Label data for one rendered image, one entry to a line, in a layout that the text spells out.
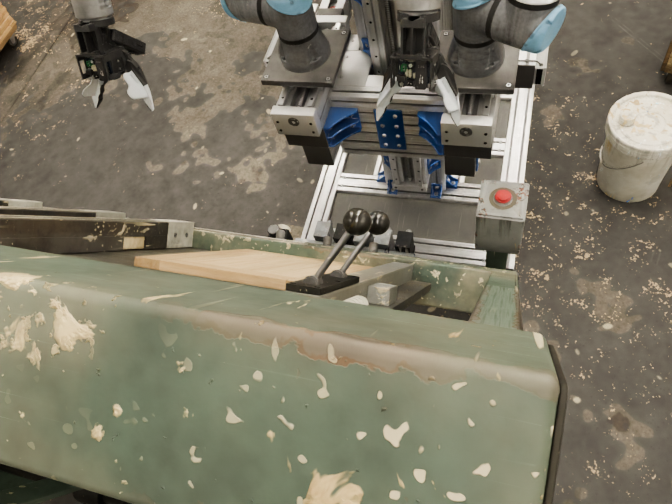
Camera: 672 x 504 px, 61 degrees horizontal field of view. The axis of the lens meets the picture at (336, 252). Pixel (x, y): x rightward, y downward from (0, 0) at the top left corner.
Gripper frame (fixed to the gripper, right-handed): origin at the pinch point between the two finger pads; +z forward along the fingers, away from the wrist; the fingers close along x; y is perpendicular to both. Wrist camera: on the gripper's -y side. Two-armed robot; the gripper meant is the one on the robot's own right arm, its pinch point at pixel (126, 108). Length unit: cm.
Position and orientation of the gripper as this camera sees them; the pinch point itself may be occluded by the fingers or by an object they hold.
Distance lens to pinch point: 142.7
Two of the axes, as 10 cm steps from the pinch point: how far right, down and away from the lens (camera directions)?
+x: 9.5, 1.2, -2.8
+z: 0.6, 8.4, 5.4
